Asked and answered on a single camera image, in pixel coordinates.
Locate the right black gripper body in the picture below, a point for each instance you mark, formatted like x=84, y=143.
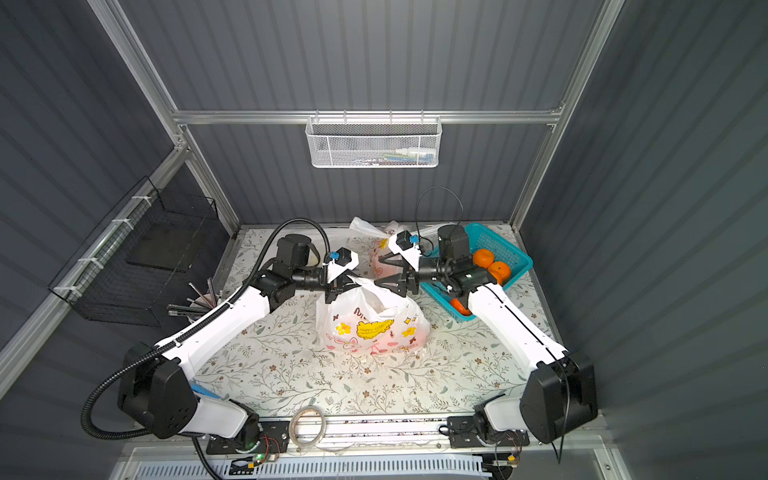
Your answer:
x=407, y=282

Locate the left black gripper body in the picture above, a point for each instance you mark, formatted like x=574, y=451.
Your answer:
x=335, y=285

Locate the clear plastic bag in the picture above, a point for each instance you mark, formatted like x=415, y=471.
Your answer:
x=371, y=320

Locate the cartoon printed plastic bag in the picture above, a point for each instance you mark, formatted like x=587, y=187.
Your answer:
x=380, y=235

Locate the teal plastic basket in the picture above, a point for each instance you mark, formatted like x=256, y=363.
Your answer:
x=505, y=251

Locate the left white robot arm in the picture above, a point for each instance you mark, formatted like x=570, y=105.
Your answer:
x=158, y=392

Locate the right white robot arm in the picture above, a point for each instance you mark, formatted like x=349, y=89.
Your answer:
x=560, y=391

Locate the orange mandarin front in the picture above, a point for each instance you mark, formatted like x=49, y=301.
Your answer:
x=460, y=307

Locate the orange mandarin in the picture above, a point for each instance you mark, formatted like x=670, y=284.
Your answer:
x=483, y=258
x=500, y=271
x=460, y=307

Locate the orange mandarin top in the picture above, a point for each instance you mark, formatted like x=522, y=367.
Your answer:
x=483, y=258

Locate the orange mandarin right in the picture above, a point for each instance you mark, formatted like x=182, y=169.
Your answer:
x=500, y=271

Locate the blue marker pen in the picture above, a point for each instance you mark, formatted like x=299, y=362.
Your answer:
x=201, y=391

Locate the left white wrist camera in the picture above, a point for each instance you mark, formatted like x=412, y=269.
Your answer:
x=340, y=262

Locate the white wire wall basket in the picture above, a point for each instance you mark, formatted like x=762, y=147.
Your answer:
x=374, y=142

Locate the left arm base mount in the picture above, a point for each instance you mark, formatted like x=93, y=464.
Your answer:
x=262, y=437

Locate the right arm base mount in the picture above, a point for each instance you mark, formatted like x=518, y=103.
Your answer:
x=465, y=432

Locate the black wire wall basket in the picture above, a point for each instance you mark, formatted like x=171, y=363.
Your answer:
x=163, y=238

